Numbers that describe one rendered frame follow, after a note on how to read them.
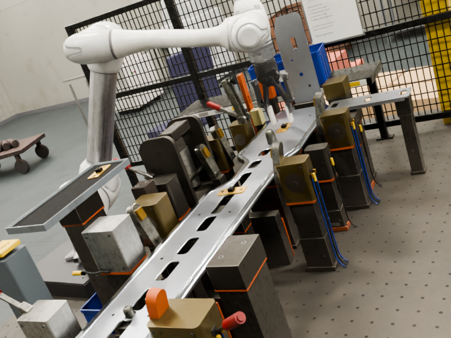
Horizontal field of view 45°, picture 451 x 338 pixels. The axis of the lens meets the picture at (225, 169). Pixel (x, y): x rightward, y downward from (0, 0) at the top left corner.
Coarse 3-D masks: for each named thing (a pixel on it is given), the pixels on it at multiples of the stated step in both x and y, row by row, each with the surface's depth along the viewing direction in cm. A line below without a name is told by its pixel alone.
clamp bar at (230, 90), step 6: (228, 78) 192; (234, 78) 189; (222, 84) 191; (228, 84) 190; (228, 90) 191; (234, 90) 193; (228, 96) 192; (234, 96) 194; (234, 102) 192; (240, 102) 194; (234, 108) 193; (240, 108) 195; (240, 114) 193; (246, 114) 195
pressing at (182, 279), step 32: (288, 128) 189; (256, 160) 170; (256, 192) 148; (192, 224) 142; (224, 224) 135; (160, 256) 131; (192, 256) 125; (128, 288) 121; (192, 288) 114; (96, 320) 113; (128, 320) 109
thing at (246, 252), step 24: (240, 240) 118; (216, 264) 112; (240, 264) 110; (264, 264) 120; (216, 288) 114; (240, 288) 112; (264, 288) 119; (264, 312) 117; (240, 336) 119; (264, 336) 116; (288, 336) 126
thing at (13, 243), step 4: (4, 240) 128; (8, 240) 128; (12, 240) 127; (16, 240) 126; (0, 244) 127; (4, 244) 126; (8, 244) 125; (12, 244) 124; (16, 244) 125; (0, 248) 124; (4, 248) 123; (8, 248) 123; (12, 248) 124; (0, 252) 122; (4, 252) 122; (8, 252) 123; (0, 256) 122
